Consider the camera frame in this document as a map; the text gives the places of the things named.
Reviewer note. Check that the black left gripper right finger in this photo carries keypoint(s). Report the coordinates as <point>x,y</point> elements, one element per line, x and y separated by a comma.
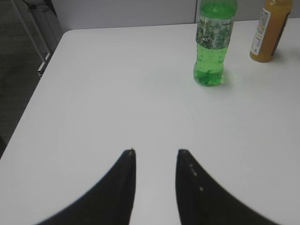
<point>202,201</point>

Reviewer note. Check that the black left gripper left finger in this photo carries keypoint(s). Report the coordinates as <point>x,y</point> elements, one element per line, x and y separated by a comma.
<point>109,202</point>

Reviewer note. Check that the green sprite bottle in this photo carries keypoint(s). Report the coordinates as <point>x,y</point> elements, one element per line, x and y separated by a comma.
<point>213,34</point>

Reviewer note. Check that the orange juice bottle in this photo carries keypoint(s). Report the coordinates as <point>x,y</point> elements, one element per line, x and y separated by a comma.
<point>272,22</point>

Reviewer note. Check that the white metal frame leg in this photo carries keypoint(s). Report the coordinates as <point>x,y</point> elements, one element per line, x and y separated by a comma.
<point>32,29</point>

